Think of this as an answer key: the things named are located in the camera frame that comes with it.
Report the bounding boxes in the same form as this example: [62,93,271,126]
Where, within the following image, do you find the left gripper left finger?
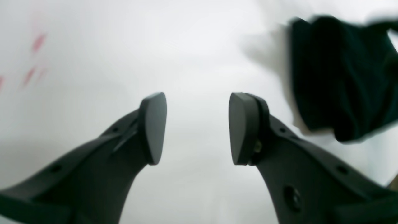
[138,92,167,165]

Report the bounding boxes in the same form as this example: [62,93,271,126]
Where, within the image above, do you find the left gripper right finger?
[229,92,270,166]

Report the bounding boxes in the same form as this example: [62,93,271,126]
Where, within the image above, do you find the black t-shirt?
[289,16,398,142]

